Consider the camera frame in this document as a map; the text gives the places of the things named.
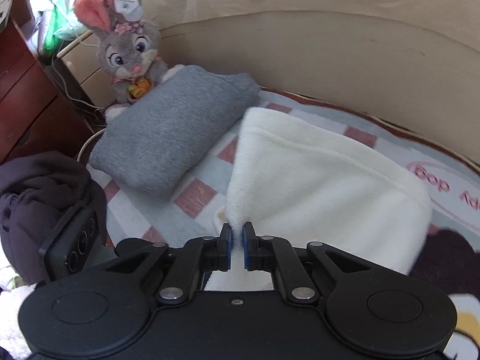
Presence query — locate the thin white cable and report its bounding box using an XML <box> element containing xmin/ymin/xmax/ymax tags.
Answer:
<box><xmin>50</xmin><ymin>54</ymin><xmax>107</xmax><ymax>121</ymax></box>

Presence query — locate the cream white fleece garment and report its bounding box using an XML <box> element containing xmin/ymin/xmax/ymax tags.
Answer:
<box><xmin>204</xmin><ymin>107</ymin><xmax>434</xmax><ymax>291</ymax></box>

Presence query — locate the thick white cable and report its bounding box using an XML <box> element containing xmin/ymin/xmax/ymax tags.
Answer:
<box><xmin>77</xmin><ymin>127</ymin><xmax>106</xmax><ymax>166</ymax></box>

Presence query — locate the green plastic bag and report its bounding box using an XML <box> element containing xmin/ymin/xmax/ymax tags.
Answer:
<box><xmin>41</xmin><ymin>4</ymin><xmax>85</xmax><ymax>55</ymax></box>

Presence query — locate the white fuzzy cloth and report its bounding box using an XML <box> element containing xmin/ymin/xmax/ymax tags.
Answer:
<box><xmin>0</xmin><ymin>284</ymin><xmax>36</xmax><ymax>349</ymax></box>

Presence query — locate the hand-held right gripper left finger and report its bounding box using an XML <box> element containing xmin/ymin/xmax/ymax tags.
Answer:
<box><xmin>105</xmin><ymin>223</ymin><xmax>234</xmax><ymax>305</ymax></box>

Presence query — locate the beige drawer unit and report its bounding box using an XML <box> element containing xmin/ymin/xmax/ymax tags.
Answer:
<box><xmin>56</xmin><ymin>30</ymin><xmax>121</xmax><ymax>109</ymax></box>

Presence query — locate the brown wooden cabinet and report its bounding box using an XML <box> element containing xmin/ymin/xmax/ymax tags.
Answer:
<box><xmin>0</xmin><ymin>0</ymin><xmax>96</xmax><ymax>166</ymax></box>

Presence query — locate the dark purple garment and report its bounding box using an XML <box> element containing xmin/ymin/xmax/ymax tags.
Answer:
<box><xmin>0</xmin><ymin>150</ymin><xmax>107</xmax><ymax>286</ymax></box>

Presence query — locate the white paper sheet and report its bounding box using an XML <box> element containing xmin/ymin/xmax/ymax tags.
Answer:
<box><xmin>0</xmin><ymin>0</ymin><xmax>19</xmax><ymax>27</ymax></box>

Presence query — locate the grey bunny plush toy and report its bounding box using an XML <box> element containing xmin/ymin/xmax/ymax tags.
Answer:
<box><xmin>73</xmin><ymin>0</ymin><xmax>186</xmax><ymax>122</ymax></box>

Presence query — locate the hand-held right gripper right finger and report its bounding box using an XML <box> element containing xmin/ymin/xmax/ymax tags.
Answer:
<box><xmin>242</xmin><ymin>222</ymin><xmax>370</xmax><ymax>305</ymax></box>

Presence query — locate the grey folded garment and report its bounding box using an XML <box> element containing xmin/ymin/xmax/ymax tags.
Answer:
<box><xmin>89</xmin><ymin>64</ymin><xmax>261</xmax><ymax>201</ymax></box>

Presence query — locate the beige sofa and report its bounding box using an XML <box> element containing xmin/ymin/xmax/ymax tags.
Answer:
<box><xmin>157</xmin><ymin>9</ymin><xmax>480</xmax><ymax>177</ymax></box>

